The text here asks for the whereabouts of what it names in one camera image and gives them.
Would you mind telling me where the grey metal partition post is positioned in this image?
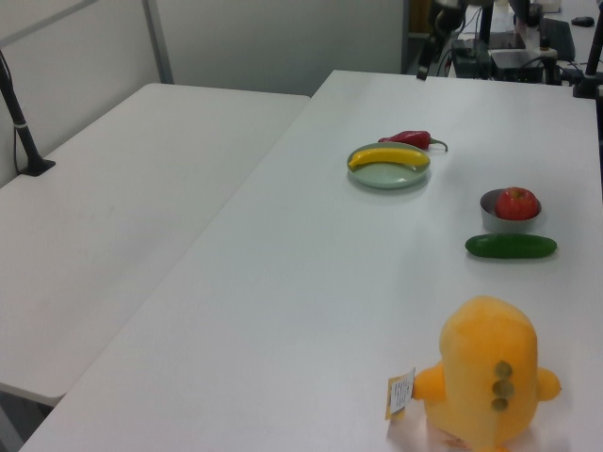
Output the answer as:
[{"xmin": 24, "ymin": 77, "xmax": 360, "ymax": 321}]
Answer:
[{"xmin": 140, "ymin": 0, "xmax": 174, "ymax": 85}]

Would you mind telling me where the red chili pepper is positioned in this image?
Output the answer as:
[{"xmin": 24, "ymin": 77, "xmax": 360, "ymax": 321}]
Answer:
[{"xmin": 377, "ymin": 130, "xmax": 449, "ymax": 153}]

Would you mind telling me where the black clamped camera stand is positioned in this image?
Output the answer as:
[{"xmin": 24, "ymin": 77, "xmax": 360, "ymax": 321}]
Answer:
[{"xmin": 572, "ymin": 27, "xmax": 603, "ymax": 100}]

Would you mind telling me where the black keyboard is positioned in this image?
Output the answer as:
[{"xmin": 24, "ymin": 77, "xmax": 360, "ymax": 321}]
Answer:
[{"xmin": 539, "ymin": 17, "xmax": 577, "ymax": 61}]

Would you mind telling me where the black camera stand pole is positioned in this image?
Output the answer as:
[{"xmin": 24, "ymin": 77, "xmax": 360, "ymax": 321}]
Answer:
[{"xmin": 0, "ymin": 46, "xmax": 57, "ymax": 178}]

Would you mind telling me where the yellow cabinet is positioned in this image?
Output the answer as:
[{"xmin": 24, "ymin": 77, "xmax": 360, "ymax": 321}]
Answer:
[{"xmin": 407, "ymin": 0, "xmax": 437, "ymax": 37}]

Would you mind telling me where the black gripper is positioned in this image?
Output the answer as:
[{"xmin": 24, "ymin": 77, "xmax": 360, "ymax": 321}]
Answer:
[{"xmin": 416, "ymin": 7, "xmax": 463, "ymax": 80}]

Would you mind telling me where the dark green cucumber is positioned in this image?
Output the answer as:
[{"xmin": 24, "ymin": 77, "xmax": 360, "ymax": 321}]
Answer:
[{"xmin": 464, "ymin": 233, "xmax": 558, "ymax": 259}]

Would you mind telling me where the yellow plush toy with tag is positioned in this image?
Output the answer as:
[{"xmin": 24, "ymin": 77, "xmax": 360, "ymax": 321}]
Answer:
[{"xmin": 384, "ymin": 295, "xmax": 563, "ymax": 451}]

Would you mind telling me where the black upright pole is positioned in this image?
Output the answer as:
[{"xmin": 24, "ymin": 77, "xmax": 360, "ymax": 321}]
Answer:
[{"xmin": 479, "ymin": 0, "xmax": 495, "ymax": 46}]

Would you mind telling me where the yellow banana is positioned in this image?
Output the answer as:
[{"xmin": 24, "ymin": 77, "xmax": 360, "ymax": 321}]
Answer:
[{"xmin": 348, "ymin": 146, "xmax": 432, "ymax": 171}]

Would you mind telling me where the white side table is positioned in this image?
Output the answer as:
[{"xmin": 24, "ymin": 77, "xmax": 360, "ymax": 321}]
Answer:
[{"xmin": 0, "ymin": 83, "xmax": 312, "ymax": 409}]

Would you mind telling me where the pale green plastic plate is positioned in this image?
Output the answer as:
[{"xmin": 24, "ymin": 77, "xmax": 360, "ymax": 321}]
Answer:
[{"xmin": 347, "ymin": 140, "xmax": 432, "ymax": 190}]

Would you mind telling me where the grey metal bowl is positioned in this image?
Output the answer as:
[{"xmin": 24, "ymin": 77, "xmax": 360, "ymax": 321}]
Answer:
[{"xmin": 479, "ymin": 188, "xmax": 543, "ymax": 233}]

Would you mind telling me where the black equipment box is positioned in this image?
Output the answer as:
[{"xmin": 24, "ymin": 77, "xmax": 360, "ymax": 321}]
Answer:
[{"xmin": 488, "ymin": 49, "xmax": 543, "ymax": 82}]

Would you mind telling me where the red apple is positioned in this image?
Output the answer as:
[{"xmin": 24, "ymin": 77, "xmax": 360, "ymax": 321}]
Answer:
[{"xmin": 494, "ymin": 186, "xmax": 539, "ymax": 221}]

